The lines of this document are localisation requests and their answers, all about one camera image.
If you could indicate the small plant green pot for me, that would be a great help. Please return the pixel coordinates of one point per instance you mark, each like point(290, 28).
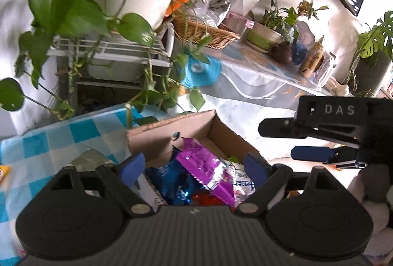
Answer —
point(264, 36)

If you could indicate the white snack packet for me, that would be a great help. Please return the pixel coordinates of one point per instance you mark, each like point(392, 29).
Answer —
point(242, 186)

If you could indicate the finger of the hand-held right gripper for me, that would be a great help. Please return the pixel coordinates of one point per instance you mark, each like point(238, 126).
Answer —
point(276, 128)
point(310, 153)

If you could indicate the brown teapot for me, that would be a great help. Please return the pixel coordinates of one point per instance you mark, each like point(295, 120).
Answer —
point(281, 52)

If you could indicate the silver foil snack packet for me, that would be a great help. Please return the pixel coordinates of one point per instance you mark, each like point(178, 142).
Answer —
point(89, 158)

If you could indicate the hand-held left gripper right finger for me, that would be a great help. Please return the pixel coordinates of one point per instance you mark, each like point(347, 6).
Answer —
point(256, 170)

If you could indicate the red snack packet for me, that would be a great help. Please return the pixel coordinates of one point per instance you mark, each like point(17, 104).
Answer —
point(208, 200)

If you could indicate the gold bottle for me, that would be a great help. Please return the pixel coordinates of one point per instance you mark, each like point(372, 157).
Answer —
point(311, 60)

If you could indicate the cardboard box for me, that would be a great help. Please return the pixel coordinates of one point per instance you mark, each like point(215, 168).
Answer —
point(196, 127)

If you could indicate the monstera plant grey pot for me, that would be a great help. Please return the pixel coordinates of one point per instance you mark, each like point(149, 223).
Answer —
point(373, 69)

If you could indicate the pink lid clear container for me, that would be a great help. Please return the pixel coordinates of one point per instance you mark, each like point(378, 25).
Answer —
point(236, 23)

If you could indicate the yellow waffle snack packet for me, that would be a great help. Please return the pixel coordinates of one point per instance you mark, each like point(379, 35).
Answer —
point(3, 175)

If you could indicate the wicker basket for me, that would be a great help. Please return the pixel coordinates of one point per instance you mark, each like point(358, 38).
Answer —
point(199, 33)

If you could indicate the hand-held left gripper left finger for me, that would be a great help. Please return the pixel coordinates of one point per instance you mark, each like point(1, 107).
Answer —
point(133, 168)

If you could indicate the purple snack packet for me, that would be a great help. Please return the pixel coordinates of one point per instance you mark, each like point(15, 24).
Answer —
point(205, 170)

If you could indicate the clear plastic container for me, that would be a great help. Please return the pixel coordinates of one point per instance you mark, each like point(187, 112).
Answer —
point(328, 69)

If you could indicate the printed clear plastic tablecloth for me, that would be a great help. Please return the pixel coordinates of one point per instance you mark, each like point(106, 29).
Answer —
point(245, 81)

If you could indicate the white metal plant rack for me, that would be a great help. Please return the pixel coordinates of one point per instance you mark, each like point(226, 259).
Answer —
point(122, 47)

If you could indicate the blue foil snack packet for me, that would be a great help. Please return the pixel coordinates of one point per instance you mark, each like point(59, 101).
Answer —
point(175, 186)

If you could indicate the clear plastic bag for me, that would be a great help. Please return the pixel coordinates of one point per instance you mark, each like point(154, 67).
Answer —
point(208, 12)

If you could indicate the blue glass cup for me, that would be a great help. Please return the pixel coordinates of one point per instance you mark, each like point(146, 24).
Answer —
point(300, 51)

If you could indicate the blue checked tablecloth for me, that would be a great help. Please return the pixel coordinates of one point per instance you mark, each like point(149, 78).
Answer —
point(46, 143)

